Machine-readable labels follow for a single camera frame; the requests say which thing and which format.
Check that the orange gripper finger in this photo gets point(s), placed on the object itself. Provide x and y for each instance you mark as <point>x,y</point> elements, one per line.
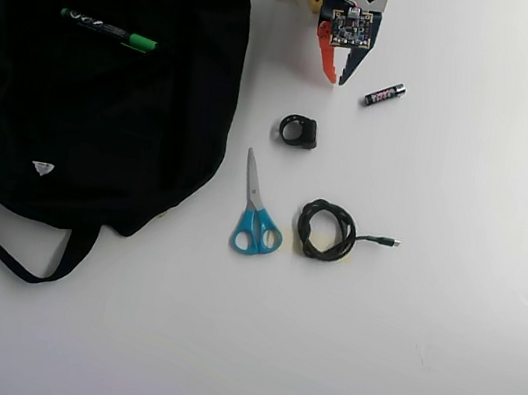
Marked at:
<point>328,61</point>

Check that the black fabric bag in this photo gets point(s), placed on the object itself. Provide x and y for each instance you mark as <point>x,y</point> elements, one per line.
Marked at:
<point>93,128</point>

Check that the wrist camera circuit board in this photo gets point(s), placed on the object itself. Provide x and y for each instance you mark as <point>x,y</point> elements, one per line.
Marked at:
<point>349,25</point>

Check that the black AAA battery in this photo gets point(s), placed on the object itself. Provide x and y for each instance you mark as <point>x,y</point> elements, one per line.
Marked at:
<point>384,95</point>

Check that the dark navy gripper finger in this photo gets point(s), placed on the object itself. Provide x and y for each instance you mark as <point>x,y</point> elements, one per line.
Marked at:
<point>360,64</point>

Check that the green marker with black barrel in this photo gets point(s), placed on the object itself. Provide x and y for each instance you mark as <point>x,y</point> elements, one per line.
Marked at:
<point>104,29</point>

